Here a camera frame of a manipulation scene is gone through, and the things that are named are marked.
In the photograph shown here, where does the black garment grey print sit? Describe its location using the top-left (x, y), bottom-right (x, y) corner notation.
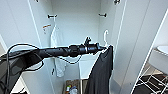
top-left (84, 45), bottom-right (115, 94)

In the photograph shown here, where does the white wardrobe door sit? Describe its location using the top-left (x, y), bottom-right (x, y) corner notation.
top-left (0, 0), bottom-right (56, 94)
top-left (111, 0), bottom-right (168, 94)

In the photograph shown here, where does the white wardrobe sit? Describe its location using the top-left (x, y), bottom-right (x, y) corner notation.
top-left (28, 0), bottom-right (128, 94)

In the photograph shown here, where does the white garment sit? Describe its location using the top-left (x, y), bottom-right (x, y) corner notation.
top-left (49, 23), bottom-right (68, 78)

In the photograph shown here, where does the brown wicker basket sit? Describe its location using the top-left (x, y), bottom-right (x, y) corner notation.
top-left (63, 78), bottom-right (83, 94)

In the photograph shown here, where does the small orange label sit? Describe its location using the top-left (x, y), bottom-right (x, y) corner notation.
top-left (42, 23), bottom-right (53, 30)

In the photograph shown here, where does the round white high table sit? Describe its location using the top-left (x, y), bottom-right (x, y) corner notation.
top-left (155, 45), bottom-right (168, 57)

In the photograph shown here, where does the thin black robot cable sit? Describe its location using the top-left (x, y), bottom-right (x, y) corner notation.
top-left (54, 53), bottom-right (84, 65)

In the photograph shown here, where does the black wall peg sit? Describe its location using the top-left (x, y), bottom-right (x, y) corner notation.
top-left (47, 13), bottom-right (58, 19)
top-left (98, 13), bottom-right (108, 18)

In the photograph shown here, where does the white wire rack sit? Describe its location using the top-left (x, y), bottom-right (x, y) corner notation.
top-left (132, 49), bottom-right (168, 94)

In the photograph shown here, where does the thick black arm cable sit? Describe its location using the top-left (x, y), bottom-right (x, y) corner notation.
top-left (3, 43), bottom-right (46, 94)

